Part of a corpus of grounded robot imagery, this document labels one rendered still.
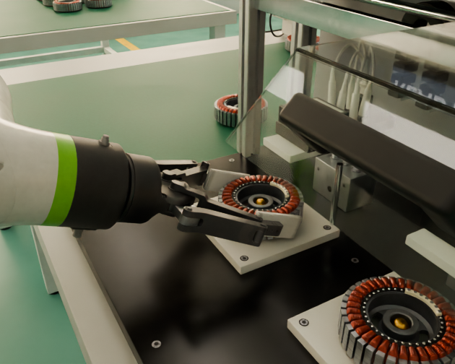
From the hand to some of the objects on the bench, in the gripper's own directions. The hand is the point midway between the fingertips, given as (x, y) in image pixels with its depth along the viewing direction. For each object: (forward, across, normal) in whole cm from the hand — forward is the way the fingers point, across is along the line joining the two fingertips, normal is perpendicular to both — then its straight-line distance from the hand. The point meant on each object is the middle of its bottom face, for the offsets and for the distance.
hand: (259, 203), depth 64 cm
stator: (+1, +24, -2) cm, 24 cm away
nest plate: (+2, 0, -3) cm, 4 cm away
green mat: (+24, -52, +4) cm, 58 cm away
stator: (+1, 0, -2) cm, 2 cm away
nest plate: (+2, +24, -3) cm, 24 cm away
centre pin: (+1, +24, -2) cm, 24 cm away
